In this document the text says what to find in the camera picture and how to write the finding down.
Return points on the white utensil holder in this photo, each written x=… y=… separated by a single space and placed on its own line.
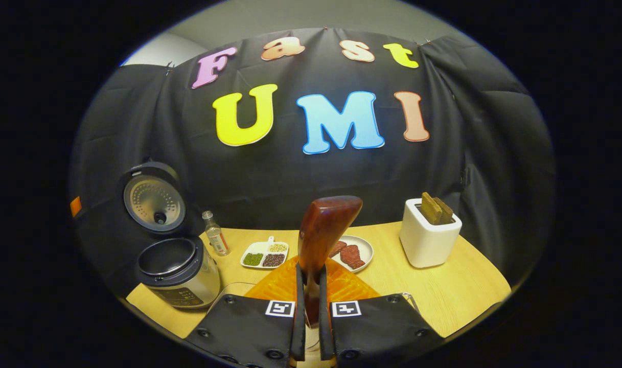
x=428 y=245

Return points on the large red meat slice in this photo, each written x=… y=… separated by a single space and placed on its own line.
x=352 y=257

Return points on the white divided dish of beans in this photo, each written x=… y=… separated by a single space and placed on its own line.
x=254 y=249

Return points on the black silver rice cooker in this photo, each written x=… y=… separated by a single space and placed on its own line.
x=180 y=278

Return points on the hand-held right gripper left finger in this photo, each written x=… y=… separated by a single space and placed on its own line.
x=299 y=332

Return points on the round white plate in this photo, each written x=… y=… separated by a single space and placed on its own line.
x=366 y=248

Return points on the small clear bottle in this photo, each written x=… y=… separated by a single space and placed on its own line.
x=216 y=240

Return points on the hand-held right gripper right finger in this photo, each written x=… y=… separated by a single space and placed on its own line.
x=325 y=332

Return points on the brown wooden spoon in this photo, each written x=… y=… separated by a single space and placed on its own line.
x=323 y=230

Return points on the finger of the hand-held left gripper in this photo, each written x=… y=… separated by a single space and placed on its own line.
x=75 y=206

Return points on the small red meat slice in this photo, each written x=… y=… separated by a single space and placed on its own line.
x=337 y=249

